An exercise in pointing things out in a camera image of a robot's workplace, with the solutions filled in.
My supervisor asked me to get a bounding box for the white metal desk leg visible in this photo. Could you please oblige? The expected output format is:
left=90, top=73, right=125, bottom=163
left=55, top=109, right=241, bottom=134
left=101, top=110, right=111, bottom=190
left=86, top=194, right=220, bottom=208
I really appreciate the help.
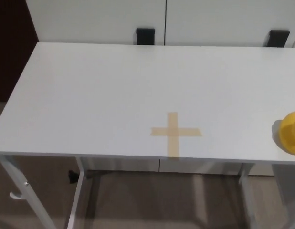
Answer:
left=238, top=163, right=259, bottom=229
left=0, top=154, right=57, bottom=229
left=66, top=156, right=88, bottom=229

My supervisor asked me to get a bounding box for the yellow rubber duck toy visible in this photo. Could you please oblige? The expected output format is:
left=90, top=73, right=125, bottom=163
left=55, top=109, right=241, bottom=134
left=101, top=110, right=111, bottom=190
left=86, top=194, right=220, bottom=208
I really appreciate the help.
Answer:
left=273, top=111, right=295, bottom=156

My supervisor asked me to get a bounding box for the white desk hook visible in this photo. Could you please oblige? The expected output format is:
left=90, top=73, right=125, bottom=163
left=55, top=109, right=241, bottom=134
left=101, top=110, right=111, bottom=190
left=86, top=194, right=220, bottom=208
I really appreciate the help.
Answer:
left=9, top=190, right=25, bottom=200

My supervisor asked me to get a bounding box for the black panel bracket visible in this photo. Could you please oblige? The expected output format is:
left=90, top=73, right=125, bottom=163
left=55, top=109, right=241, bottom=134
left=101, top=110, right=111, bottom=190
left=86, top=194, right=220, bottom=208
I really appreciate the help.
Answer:
left=265, top=30, right=290, bottom=48
left=136, top=28, right=155, bottom=46

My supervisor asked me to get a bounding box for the black panel foot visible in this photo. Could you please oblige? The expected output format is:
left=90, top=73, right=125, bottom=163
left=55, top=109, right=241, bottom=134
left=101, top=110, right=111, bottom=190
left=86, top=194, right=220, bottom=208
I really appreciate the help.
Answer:
left=67, top=169, right=79, bottom=184

